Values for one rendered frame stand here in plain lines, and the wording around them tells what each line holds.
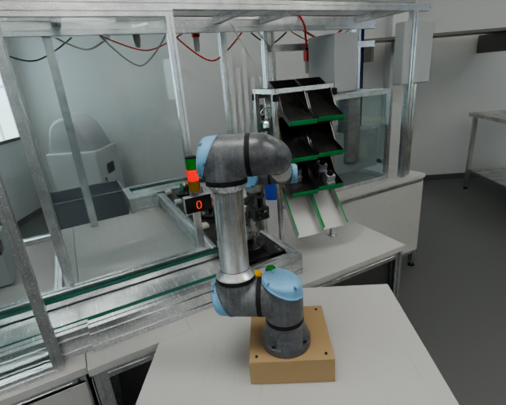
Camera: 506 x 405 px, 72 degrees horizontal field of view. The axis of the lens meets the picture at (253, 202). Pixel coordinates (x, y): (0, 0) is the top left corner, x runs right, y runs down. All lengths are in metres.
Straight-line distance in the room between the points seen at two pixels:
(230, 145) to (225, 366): 0.71
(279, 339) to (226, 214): 0.40
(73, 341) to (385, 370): 1.02
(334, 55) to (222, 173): 1.81
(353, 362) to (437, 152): 4.92
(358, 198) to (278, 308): 1.78
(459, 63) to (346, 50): 3.36
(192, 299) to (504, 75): 5.49
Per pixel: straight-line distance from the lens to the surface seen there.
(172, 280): 1.59
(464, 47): 5.87
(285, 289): 0.99
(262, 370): 1.14
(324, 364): 1.13
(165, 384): 1.23
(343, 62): 2.62
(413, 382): 1.23
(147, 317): 1.40
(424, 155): 5.85
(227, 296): 1.03
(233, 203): 0.94
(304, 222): 1.70
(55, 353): 1.38
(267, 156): 0.89
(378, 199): 2.84
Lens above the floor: 1.73
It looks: 20 degrees down
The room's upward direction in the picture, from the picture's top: 5 degrees counter-clockwise
